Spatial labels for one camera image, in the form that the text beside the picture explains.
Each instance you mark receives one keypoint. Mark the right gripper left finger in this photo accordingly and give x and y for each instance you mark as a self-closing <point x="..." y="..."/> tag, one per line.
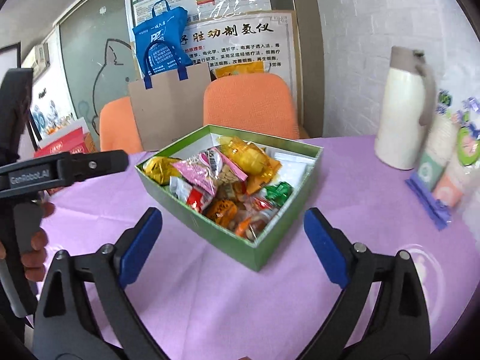
<point x="65" y="325"/>

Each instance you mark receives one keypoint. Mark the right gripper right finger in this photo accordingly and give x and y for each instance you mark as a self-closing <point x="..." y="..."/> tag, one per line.
<point x="399" y="326"/>

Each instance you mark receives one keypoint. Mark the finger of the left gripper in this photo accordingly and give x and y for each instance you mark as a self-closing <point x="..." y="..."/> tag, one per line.
<point x="80" y="167"/>

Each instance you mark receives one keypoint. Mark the red white snack packet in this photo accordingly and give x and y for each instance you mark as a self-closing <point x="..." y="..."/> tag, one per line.
<point x="192" y="196"/>

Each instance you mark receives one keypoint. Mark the pink seed snack bag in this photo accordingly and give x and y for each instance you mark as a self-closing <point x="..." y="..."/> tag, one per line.
<point x="210" y="169"/>

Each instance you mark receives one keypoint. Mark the orange label peanut bag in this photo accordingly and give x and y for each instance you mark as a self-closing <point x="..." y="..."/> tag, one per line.
<point x="224" y="213"/>

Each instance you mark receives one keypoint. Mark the green white snack packet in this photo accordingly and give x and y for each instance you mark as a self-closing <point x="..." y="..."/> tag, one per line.
<point x="277" y="194"/>

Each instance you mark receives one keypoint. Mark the cookie biscuit pack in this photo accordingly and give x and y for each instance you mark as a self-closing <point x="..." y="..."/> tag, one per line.
<point x="254" y="221"/>

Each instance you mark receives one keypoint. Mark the yellow corn snack pack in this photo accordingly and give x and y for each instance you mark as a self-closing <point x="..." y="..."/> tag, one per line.
<point x="251" y="159"/>

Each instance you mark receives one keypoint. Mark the white snack pouch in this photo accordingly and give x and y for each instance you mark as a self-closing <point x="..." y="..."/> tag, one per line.
<point x="293" y="167"/>

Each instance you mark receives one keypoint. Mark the yellow chip bag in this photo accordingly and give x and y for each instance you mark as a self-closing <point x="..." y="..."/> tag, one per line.
<point x="161" y="169"/>

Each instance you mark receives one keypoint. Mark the left human hand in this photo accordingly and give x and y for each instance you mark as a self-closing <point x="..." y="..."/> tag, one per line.
<point x="34" y="261"/>

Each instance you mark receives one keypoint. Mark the red cracker box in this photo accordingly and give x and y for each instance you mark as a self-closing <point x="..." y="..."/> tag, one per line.
<point x="74" y="138"/>

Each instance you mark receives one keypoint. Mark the left orange chair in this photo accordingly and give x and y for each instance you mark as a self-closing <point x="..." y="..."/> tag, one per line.
<point x="117" y="127"/>

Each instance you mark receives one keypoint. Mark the orange chair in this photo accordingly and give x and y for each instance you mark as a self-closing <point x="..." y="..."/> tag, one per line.
<point x="117" y="127"/>
<point x="257" y="102"/>

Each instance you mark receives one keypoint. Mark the brown cardboard sheet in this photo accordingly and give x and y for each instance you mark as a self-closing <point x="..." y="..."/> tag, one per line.
<point x="171" y="108"/>

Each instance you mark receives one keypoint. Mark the blue tote bag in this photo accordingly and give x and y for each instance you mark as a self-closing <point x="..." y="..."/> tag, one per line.
<point x="158" y="42"/>

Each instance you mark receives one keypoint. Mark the green open cardboard box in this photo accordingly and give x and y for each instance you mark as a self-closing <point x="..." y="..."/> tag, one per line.
<point x="241" y="191"/>

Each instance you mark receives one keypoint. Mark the right orange chair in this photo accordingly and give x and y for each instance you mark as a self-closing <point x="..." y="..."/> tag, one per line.
<point x="257" y="102"/>

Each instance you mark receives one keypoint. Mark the white thermos jug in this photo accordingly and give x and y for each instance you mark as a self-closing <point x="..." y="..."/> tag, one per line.
<point x="407" y="108"/>

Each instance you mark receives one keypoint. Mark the chinese text poster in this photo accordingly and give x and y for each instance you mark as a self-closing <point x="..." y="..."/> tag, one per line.
<point x="269" y="36"/>

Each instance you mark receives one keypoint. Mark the wall air conditioner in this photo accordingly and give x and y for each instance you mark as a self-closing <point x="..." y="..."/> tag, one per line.
<point x="41" y="60"/>

